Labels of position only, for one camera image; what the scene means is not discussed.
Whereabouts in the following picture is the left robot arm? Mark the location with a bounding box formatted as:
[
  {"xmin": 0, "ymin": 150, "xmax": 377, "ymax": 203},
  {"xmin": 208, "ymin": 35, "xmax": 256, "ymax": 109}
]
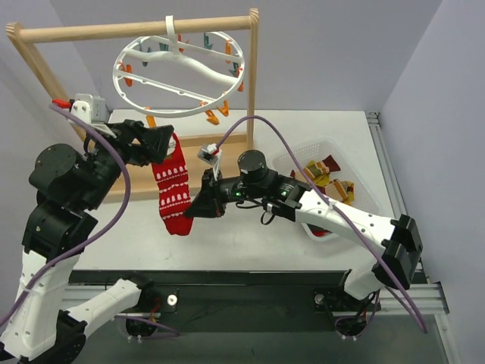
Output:
[{"xmin": 1, "ymin": 120, "xmax": 174, "ymax": 363}]

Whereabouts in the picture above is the white plastic basket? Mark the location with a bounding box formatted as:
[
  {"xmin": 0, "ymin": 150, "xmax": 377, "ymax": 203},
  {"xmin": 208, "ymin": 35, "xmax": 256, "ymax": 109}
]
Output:
[{"xmin": 272, "ymin": 139, "xmax": 382, "ymax": 243}]

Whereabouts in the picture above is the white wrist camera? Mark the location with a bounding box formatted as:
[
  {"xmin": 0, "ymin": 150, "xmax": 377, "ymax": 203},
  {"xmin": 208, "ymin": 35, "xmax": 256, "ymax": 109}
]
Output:
[
  {"xmin": 52, "ymin": 93, "xmax": 109, "ymax": 124},
  {"xmin": 197, "ymin": 143, "xmax": 222, "ymax": 180}
]

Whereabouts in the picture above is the wooden hanger rack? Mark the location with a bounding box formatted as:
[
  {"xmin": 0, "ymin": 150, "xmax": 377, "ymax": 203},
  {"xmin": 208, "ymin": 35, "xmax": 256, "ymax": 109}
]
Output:
[{"xmin": 5, "ymin": 8, "xmax": 260, "ymax": 193}]

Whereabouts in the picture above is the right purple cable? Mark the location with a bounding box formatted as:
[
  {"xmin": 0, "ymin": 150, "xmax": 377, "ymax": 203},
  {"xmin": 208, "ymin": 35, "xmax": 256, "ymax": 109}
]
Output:
[{"xmin": 215, "ymin": 115, "xmax": 429, "ymax": 334}]

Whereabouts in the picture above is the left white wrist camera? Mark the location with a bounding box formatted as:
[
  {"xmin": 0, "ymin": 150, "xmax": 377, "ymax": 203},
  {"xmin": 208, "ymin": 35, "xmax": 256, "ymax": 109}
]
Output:
[{"xmin": 52, "ymin": 93, "xmax": 109, "ymax": 124}]

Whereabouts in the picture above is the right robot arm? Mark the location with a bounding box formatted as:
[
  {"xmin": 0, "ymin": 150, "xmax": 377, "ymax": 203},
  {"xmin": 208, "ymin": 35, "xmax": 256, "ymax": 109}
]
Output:
[{"xmin": 185, "ymin": 145, "xmax": 423, "ymax": 309}]

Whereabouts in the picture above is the maroon striped beige sock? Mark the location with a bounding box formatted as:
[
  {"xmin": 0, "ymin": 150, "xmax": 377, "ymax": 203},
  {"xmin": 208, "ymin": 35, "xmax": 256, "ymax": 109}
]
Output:
[{"xmin": 323, "ymin": 179, "xmax": 355, "ymax": 206}]

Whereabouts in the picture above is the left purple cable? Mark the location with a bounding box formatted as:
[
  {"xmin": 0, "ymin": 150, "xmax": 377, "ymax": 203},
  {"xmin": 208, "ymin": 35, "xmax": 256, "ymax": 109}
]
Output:
[{"xmin": 0, "ymin": 104, "xmax": 132, "ymax": 327}]

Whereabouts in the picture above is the white round clip hanger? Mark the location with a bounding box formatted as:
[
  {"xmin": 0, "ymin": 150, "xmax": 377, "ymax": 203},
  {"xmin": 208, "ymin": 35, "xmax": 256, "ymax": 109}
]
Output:
[{"xmin": 112, "ymin": 16, "xmax": 246, "ymax": 125}]

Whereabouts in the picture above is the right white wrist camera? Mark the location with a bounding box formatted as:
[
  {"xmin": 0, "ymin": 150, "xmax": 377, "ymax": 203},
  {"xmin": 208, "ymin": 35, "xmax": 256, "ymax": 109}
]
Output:
[{"xmin": 197, "ymin": 143, "xmax": 222, "ymax": 180}]

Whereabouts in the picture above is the purple cable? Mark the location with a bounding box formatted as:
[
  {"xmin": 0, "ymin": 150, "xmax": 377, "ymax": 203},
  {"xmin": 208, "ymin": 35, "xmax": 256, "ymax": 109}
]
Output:
[
  {"xmin": 215, "ymin": 115, "xmax": 429, "ymax": 334},
  {"xmin": 0, "ymin": 104, "xmax": 132, "ymax": 327}
]

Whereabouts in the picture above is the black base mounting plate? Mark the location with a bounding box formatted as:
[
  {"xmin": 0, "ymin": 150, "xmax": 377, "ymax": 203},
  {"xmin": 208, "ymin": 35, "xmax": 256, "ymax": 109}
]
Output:
[{"xmin": 69, "ymin": 270, "xmax": 379, "ymax": 334}]

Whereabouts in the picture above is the red white patterned sock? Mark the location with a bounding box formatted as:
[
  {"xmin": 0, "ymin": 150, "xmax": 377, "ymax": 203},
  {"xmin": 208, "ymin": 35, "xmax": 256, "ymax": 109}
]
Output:
[{"xmin": 151, "ymin": 133, "xmax": 193, "ymax": 236}]

